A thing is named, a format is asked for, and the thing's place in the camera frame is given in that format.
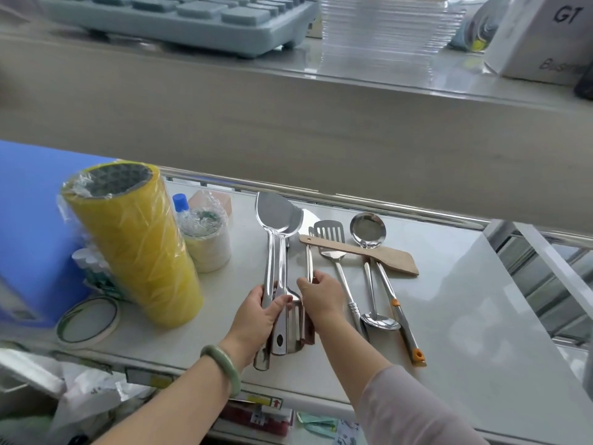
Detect person's right hand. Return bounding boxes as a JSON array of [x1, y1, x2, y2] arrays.
[[296, 270, 349, 335]]

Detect person's left hand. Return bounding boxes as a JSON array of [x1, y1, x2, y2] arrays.
[[219, 284, 295, 363]]

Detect steel solid spatula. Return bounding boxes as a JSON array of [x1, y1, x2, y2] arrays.
[[271, 229, 297, 357], [253, 192, 305, 371]]

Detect steel turner with slotted blade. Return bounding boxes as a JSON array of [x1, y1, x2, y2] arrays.
[[287, 207, 322, 354]]

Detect person's left forearm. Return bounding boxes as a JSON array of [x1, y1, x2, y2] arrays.
[[93, 344, 254, 445]]

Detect person's right forearm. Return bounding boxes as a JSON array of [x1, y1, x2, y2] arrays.
[[313, 316, 489, 445]]

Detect steel serving spoon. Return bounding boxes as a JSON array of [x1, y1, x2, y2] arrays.
[[360, 257, 402, 331]]

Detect green jade bangle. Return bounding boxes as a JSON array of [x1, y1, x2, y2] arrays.
[[200, 345, 243, 398]]

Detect wrapped white tape roll stack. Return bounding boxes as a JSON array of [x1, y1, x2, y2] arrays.
[[178, 209, 233, 274]]

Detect wooden spatula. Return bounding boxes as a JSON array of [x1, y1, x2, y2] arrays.
[[298, 234, 420, 277]]

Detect yellow and red shelf label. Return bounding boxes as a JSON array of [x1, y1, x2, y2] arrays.
[[230, 393, 284, 414]]

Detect red packets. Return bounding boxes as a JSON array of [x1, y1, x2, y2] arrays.
[[217, 403, 295, 437]]

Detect wrapped pink box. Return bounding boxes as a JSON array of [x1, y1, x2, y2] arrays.
[[187, 189, 233, 219]]

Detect teal packaged item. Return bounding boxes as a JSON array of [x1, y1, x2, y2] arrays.
[[296, 411, 363, 445]]

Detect shelf price label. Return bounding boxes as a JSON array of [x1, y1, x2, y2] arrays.
[[124, 367, 175, 391]]

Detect wrapped yellow tape roll stack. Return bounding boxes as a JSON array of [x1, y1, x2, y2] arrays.
[[59, 159, 205, 328]]

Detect beige shelf board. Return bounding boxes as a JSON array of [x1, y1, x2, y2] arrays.
[[0, 31, 593, 233]]

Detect pack of small glue bottles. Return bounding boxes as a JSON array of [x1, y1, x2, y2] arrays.
[[71, 247, 125, 303]]

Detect beige masking tape roll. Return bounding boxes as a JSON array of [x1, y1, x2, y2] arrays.
[[56, 296, 121, 351]]

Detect white plastic bag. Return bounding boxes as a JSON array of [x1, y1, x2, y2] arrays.
[[0, 346, 156, 445]]

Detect blue plastic bin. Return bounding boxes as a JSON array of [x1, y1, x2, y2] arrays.
[[0, 140, 119, 328]]

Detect stack of clear plastic containers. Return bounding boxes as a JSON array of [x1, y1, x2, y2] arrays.
[[319, 0, 468, 57]]

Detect grey-blue plastic rack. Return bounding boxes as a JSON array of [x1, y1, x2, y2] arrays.
[[38, 0, 321, 59]]

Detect blue wrapped tape roll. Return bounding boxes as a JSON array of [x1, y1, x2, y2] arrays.
[[450, 0, 511, 53]]

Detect white cardboard box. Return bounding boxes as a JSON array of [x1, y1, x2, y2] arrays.
[[483, 0, 593, 87]]

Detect slotted steel turner ribbed handle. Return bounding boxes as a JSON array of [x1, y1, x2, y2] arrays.
[[309, 220, 371, 342]]

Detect steel ladle orange handle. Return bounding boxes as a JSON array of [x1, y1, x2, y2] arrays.
[[349, 212, 428, 367]]

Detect chrome shelf rail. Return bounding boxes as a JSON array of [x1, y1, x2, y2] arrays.
[[159, 166, 593, 250]]

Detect white shelf frame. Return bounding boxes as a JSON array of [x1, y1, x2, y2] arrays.
[[482, 219, 593, 350]]

